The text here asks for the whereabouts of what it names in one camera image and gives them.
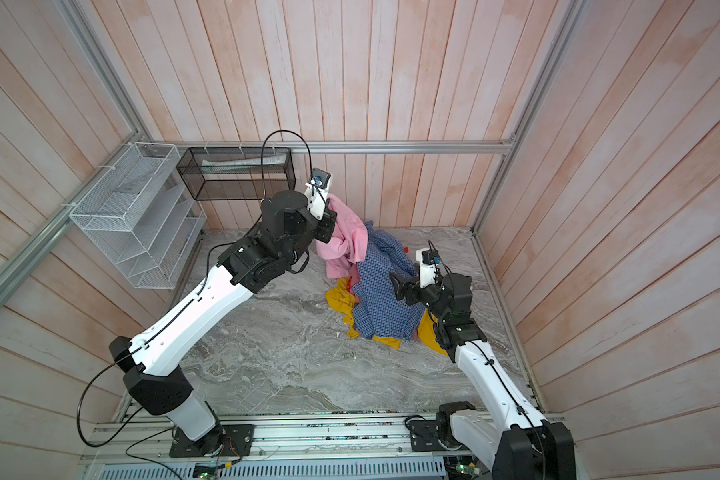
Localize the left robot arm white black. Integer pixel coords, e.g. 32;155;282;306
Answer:
110;186;336;456

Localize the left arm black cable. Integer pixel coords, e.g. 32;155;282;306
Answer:
75;353;184;480

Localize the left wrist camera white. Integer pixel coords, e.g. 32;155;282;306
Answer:
305;168;332;220

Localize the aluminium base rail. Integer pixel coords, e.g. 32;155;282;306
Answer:
76;411;489;479

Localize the yellow cloth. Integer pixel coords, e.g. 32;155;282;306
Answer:
325;277;447;356

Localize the white wire mesh shelf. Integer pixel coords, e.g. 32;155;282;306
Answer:
70;143;206;290

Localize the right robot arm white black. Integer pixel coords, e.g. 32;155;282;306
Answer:
390;272;577;479

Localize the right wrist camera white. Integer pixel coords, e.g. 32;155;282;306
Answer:
416;246;441;289

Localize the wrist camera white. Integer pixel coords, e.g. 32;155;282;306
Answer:
305;168;332;220
416;246;441;289

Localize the blue checkered cloth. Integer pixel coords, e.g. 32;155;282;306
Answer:
352;221;425;341

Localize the black wire mesh basket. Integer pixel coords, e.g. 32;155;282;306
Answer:
177;146;296;201

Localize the paper in black basket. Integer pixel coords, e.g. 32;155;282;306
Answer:
201;154;288;174

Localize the pink cloth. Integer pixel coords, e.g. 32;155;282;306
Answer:
316;194;368;279

